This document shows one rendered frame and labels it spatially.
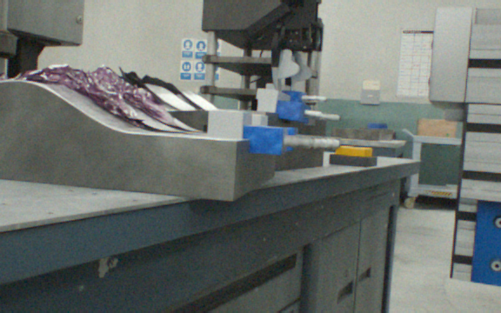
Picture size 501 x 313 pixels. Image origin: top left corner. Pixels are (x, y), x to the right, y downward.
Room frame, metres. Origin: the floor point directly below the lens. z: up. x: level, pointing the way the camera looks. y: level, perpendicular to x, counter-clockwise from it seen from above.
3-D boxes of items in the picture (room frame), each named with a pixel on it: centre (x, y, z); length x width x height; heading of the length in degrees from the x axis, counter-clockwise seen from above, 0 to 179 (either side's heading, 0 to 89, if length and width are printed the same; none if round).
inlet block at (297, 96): (1.14, -0.09, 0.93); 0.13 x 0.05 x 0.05; 62
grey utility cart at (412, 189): (6.37, -2.36, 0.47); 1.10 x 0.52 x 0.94; 80
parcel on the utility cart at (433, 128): (6.43, -2.21, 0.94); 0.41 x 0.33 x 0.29; 79
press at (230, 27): (5.57, -0.12, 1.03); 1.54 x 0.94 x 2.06; 162
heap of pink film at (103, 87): (0.65, 0.23, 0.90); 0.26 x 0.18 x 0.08; 80
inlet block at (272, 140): (0.55, -0.02, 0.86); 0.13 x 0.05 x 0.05; 80
